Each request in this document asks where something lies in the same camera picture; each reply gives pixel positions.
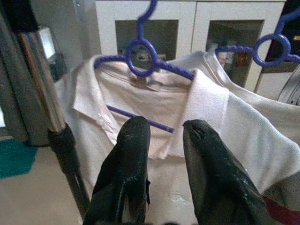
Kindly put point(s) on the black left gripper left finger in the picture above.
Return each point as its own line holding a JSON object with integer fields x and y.
{"x": 126, "y": 152}

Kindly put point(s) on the teal floor mat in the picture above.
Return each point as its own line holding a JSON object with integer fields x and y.
{"x": 14, "y": 159}

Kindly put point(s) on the beige jacket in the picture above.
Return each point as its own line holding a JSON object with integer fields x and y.
{"x": 291, "y": 91}

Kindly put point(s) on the chrome and black garment rack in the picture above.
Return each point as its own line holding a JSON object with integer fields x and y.
{"x": 44, "y": 93}

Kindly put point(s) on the blue plastic hanger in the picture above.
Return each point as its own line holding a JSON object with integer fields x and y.
{"x": 129, "y": 58}
{"x": 257, "y": 51}

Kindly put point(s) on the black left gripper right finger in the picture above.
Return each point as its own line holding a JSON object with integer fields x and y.
{"x": 211, "y": 168}

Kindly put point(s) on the white polo shirt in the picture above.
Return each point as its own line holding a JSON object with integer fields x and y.
{"x": 164, "y": 98}

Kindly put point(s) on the white glass-door cabinet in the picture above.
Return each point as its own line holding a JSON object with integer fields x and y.
{"x": 187, "y": 23}

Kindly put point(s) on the red cloth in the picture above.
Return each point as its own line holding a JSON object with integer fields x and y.
{"x": 283, "y": 212}

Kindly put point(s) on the white T-shirt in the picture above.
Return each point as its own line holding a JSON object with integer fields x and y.
{"x": 212, "y": 70}

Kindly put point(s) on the grey curtain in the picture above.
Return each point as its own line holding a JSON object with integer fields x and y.
{"x": 14, "y": 93}

